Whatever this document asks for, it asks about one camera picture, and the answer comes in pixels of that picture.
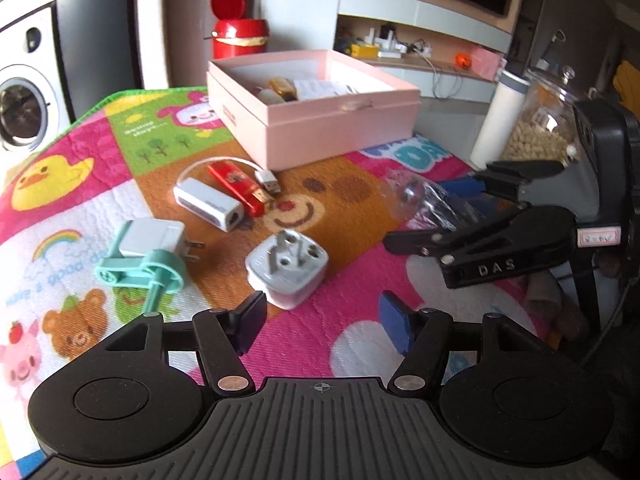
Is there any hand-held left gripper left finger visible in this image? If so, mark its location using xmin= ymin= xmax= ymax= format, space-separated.
xmin=102 ymin=291 xmax=268 ymax=397

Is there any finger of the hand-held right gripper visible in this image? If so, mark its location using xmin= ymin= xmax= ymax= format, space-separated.
xmin=382 ymin=202 xmax=578 ymax=291
xmin=442 ymin=160 xmax=566 ymax=203

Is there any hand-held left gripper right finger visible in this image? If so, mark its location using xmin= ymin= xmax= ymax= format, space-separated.
xmin=378 ymin=291 xmax=558 ymax=397

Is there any white travel plug adapter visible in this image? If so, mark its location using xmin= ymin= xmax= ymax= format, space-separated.
xmin=245 ymin=230 xmax=330 ymax=311

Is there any clear plastic bag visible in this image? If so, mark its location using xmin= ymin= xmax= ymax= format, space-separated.
xmin=382 ymin=167 xmax=488 ymax=231

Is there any pink cardboard box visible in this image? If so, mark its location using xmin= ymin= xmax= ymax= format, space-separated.
xmin=206 ymin=49 xmax=422 ymax=172

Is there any red and silver bottle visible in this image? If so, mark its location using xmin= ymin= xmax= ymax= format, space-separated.
xmin=269 ymin=77 xmax=297 ymax=101

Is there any white bottle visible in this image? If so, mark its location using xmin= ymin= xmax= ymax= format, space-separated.
xmin=470 ymin=70 xmax=530 ymax=171

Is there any glass jar with beans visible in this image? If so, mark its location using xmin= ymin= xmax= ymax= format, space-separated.
xmin=501 ymin=65 xmax=596 ymax=166

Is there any yellow cloth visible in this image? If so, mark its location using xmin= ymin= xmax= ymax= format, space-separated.
xmin=612 ymin=60 xmax=640 ymax=106

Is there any teal plastic tool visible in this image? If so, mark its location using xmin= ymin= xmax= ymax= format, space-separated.
xmin=94 ymin=240 xmax=187 ymax=313

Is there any small pink box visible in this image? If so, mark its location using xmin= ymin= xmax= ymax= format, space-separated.
xmin=467 ymin=45 xmax=507 ymax=81

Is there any colourful printed mat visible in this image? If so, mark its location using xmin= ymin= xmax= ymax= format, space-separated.
xmin=0 ymin=87 xmax=576 ymax=466

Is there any red lighter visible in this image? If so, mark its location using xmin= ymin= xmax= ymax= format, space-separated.
xmin=207 ymin=164 xmax=275 ymax=218

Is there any white power strip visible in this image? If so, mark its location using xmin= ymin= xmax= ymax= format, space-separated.
xmin=367 ymin=22 xmax=433 ymax=59

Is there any white paper slip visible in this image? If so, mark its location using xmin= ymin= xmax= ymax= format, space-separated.
xmin=292 ymin=79 xmax=351 ymax=101

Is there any television cabinet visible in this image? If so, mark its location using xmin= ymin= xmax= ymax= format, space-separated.
xmin=332 ymin=0 xmax=526 ymax=101

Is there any red bin with lid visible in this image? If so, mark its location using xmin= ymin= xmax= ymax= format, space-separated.
xmin=210 ymin=0 xmax=271 ymax=61

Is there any tall grey cabinet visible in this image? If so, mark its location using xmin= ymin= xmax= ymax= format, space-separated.
xmin=55 ymin=0 xmax=146 ymax=126

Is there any white washing machine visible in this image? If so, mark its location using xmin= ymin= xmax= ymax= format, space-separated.
xmin=0 ymin=2 xmax=76 ymax=153

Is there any white adapter with cable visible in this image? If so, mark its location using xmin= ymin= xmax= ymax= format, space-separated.
xmin=173 ymin=157 xmax=281 ymax=233

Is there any white wall charger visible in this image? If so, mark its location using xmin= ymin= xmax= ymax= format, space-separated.
xmin=114 ymin=219 xmax=205 ymax=263

